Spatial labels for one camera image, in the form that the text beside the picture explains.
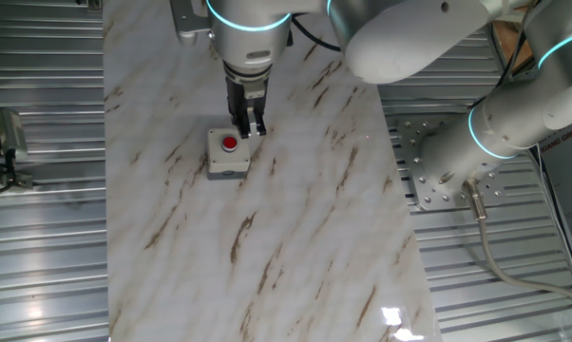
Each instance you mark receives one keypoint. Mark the exterior camera on metal mount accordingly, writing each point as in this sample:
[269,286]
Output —
[10,133]

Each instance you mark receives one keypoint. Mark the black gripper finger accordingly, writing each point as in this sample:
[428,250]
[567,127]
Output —
[241,121]
[262,126]

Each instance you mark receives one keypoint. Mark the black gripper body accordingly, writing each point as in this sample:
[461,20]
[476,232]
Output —
[236,92]

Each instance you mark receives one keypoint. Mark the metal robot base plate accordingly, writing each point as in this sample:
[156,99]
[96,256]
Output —
[412,142]

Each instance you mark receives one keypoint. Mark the white printed poster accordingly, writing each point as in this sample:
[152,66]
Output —
[566,190]

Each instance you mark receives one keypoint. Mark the brown wooden board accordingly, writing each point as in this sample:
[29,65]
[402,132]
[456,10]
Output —
[507,43]

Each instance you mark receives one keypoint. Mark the grey box with red button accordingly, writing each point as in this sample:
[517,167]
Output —
[219,161]

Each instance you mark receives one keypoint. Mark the marble pattern sheet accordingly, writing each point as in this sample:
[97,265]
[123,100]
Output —
[291,237]

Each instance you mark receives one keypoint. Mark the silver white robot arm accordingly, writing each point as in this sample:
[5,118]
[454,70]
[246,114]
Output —
[409,43]

